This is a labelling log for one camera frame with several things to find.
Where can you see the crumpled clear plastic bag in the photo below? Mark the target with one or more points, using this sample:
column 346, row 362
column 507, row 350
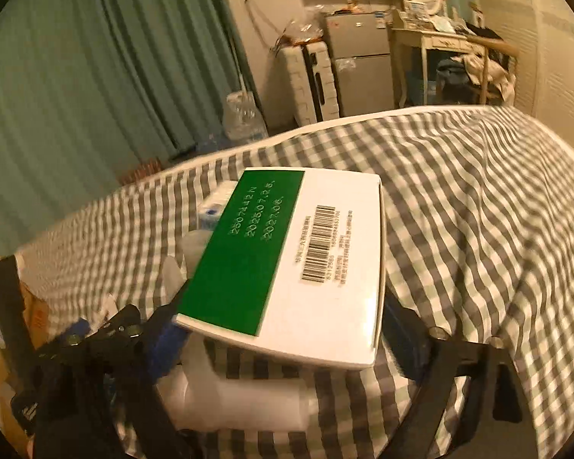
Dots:
column 301, row 31

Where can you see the white suitcase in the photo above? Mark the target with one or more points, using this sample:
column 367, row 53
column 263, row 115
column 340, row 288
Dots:
column 301, row 81

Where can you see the pile of clothes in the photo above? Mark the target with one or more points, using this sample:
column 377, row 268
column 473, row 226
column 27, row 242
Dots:
column 473, row 69

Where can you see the wooden chair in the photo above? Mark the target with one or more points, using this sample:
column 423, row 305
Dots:
column 500, row 48

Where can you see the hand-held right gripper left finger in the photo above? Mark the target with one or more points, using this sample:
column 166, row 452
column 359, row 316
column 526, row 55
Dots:
column 168, row 339

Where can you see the brown patterned bag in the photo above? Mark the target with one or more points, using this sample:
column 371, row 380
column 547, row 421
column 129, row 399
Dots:
column 143, row 171

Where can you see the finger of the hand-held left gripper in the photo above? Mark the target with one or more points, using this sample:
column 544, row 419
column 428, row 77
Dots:
column 119, row 322
column 79, row 329

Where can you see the wide green curtain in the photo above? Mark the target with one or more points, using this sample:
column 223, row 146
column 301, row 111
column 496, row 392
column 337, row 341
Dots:
column 100, row 81

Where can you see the large clear water bottle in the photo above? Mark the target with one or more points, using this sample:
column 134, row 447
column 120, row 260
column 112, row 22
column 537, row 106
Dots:
column 244, row 119

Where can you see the white plastic bottle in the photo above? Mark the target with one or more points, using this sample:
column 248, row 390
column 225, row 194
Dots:
column 239, row 401

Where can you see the white tissue packet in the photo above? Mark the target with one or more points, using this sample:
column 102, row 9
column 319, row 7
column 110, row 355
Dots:
column 215, row 205

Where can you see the silver fridge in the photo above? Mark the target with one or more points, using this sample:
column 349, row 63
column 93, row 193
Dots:
column 363, row 67

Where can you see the green and white box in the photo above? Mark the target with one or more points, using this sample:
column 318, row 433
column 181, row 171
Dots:
column 330, row 258

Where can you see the white dressing table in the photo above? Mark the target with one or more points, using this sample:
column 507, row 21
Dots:
column 425, row 40

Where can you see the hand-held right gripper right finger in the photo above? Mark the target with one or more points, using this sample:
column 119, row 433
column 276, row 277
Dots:
column 404, row 339

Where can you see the grey checkered bed sheet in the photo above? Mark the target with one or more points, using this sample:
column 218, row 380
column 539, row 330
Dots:
column 459, row 191

